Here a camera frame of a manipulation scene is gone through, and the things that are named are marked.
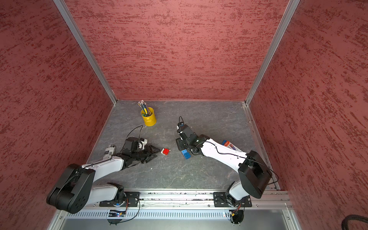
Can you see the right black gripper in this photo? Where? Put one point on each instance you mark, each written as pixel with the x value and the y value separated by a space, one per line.
pixel 179 143

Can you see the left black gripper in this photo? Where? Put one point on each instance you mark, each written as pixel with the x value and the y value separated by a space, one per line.
pixel 148 156

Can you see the long blue lego brick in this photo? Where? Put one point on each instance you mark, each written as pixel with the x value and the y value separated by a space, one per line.
pixel 186 154

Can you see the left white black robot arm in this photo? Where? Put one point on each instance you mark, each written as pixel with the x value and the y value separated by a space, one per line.
pixel 76 187

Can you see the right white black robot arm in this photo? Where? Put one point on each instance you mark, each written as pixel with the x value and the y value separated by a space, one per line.
pixel 254 174

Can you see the yellow pencil cup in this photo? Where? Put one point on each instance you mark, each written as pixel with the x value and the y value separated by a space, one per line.
pixel 149 120

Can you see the red blue white packet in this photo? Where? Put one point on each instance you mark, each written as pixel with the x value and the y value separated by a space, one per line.
pixel 229 145

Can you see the bundle of coloured pencils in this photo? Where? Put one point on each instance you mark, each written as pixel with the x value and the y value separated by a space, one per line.
pixel 144 108

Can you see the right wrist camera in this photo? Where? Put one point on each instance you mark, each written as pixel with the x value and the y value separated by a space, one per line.
pixel 185 132

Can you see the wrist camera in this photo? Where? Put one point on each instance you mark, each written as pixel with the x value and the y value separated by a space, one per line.
pixel 185 132
pixel 135 144

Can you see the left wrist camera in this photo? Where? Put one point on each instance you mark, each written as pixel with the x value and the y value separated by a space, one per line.
pixel 135 144

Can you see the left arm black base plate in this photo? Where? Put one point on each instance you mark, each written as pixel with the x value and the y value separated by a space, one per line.
pixel 130 200

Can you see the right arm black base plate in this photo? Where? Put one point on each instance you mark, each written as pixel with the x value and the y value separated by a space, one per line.
pixel 224 199

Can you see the aluminium front rail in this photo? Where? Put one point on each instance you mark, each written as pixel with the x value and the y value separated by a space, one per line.
pixel 203 199

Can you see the right aluminium corner post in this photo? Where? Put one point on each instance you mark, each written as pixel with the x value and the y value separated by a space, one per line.
pixel 284 22

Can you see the aluminium corner post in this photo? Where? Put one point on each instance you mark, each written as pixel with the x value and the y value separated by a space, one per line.
pixel 68 18
pixel 284 22

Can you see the left aluminium corner post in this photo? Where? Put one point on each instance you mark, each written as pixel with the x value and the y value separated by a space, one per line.
pixel 68 18

